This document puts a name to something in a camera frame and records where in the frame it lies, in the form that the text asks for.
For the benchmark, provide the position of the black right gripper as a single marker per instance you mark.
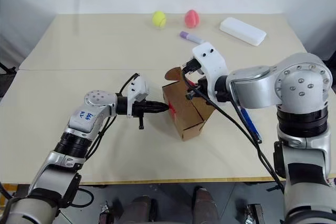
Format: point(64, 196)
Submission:
point(191, 67)

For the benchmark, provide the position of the yellow tennis ball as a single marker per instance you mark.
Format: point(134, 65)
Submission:
point(159, 19)

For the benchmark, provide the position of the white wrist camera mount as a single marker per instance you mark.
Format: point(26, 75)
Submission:
point(210, 58)
point(139, 87)

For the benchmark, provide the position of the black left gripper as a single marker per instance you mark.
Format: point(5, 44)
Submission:
point(141, 108)

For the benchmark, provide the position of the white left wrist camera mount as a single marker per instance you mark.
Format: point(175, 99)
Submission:
point(139, 87)

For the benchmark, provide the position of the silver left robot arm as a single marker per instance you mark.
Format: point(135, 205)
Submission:
point(78, 121)

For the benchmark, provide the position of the white rectangular case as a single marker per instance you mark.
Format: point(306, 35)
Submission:
point(242, 31)

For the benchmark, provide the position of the black tripod leg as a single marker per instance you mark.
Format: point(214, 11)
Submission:
point(6, 68)

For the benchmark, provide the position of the blue pen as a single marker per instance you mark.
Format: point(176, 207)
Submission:
point(249, 121)

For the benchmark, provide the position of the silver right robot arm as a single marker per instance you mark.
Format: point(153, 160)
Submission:
point(302, 82)

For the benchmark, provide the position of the brown cardboard box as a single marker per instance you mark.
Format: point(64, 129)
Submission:
point(189, 119)

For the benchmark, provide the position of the purple capped marker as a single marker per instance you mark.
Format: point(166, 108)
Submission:
point(191, 37)

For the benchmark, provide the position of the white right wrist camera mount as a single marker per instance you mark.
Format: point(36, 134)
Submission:
point(210, 58)

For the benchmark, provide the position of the pink peach toy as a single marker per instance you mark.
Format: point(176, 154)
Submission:
point(192, 19)

